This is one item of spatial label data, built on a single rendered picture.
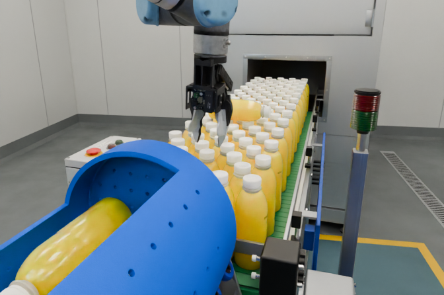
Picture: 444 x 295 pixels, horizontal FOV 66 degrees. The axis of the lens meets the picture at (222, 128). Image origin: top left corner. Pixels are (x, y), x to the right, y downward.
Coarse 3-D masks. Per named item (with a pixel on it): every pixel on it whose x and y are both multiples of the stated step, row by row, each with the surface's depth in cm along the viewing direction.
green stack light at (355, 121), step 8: (352, 112) 87; (360, 112) 84; (368, 112) 84; (376, 112) 84; (352, 120) 87; (360, 120) 85; (368, 120) 84; (376, 120) 85; (352, 128) 87; (360, 128) 85; (368, 128) 85; (376, 128) 86
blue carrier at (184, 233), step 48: (144, 144) 53; (96, 192) 61; (144, 192) 58; (192, 192) 46; (144, 240) 35; (192, 240) 41; (0, 288) 46; (96, 288) 28; (144, 288) 32; (192, 288) 38
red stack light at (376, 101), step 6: (354, 96) 86; (360, 96) 84; (366, 96) 83; (372, 96) 83; (378, 96) 83; (354, 102) 86; (360, 102) 84; (366, 102) 83; (372, 102) 83; (378, 102) 84; (354, 108) 86; (360, 108) 84; (366, 108) 84; (372, 108) 83; (378, 108) 84
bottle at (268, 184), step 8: (256, 168) 84; (264, 168) 82; (264, 176) 82; (272, 176) 83; (264, 184) 82; (272, 184) 83; (264, 192) 82; (272, 192) 83; (272, 200) 84; (272, 208) 85; (272, 216) 86; (272, 224) 86; (272, 232) 87
